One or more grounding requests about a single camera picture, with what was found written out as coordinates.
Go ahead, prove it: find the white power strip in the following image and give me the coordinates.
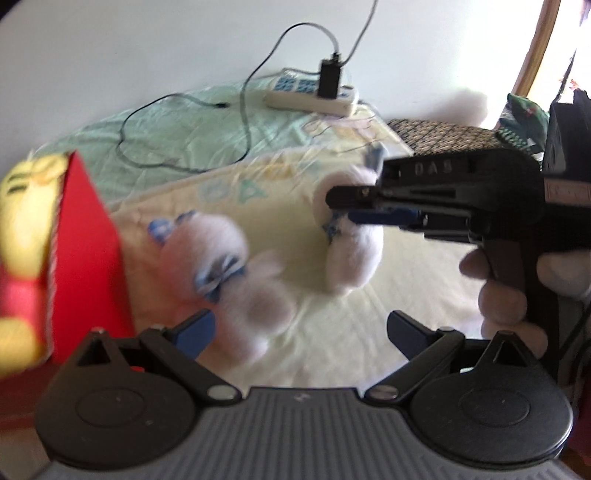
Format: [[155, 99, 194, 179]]
[[263, 70, 359, 117]]

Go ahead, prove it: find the yellow cartoon blanket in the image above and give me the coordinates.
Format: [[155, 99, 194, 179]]
[[110, 122, 482, 389]]

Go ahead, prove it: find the yellow tiger plush toy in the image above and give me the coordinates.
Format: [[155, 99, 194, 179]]
[[1, 154, 69, 378]]

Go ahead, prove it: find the black charger adapter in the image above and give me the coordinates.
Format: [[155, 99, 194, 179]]
[[317, 52, 342, 100]]

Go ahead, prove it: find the green folded cloth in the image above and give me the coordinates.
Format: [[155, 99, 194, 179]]
[[495, 93, 549, 155]]

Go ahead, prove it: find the gloved right hand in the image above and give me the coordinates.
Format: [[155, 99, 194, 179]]
[[459, 249, 590, 358]]

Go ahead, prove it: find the green cartoon bed sheet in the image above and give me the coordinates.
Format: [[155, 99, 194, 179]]
[[35, 80, 388, 203]]

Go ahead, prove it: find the patterned dark cushion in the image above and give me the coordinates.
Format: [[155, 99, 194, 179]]
[[388, 119, 504, 155]]

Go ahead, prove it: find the black usb cable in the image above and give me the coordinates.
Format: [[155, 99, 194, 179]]
[[115, 22, 343, 174]]

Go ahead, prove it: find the wooden window frame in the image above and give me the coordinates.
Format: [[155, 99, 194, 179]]
[[512, 0, 561, 97]]

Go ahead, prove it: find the red cardboard box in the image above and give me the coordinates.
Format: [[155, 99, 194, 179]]
[[38, 151, 134, 366]]

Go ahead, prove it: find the grey power cord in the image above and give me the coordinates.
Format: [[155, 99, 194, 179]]
[[341, 0, 380, 66]]

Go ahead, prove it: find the white bunny plush toy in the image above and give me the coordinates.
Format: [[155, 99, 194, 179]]
[[311, 143, 387, 296]]

